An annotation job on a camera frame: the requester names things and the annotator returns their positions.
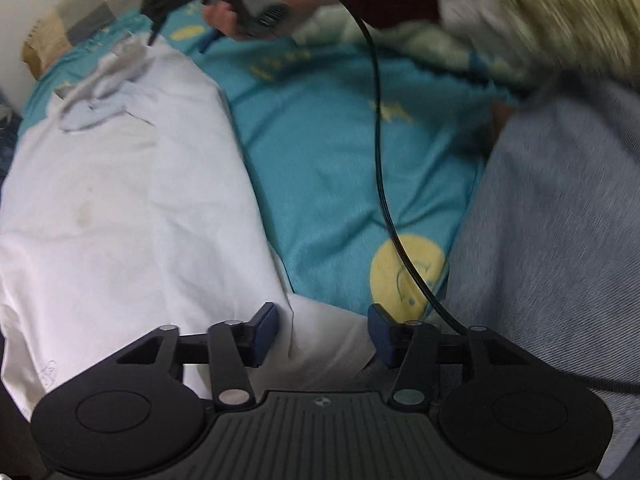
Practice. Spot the checked pillow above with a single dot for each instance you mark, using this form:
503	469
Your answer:
85	15

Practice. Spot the teal patterned bed sheet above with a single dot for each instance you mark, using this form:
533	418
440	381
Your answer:
310	160

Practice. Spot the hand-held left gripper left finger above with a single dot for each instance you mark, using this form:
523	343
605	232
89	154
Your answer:
265	330

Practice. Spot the white t-shirt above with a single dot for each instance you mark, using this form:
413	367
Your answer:
125	185

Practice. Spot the person's leg in grey pants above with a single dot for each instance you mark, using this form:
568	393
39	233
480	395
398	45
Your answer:
560	235

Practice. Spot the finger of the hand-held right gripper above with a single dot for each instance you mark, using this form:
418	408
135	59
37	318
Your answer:
154	32
209	42

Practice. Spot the brown cushion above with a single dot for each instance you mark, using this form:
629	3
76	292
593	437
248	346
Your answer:
37	52

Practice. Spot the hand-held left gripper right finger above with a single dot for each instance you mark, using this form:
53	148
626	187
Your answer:
382	335

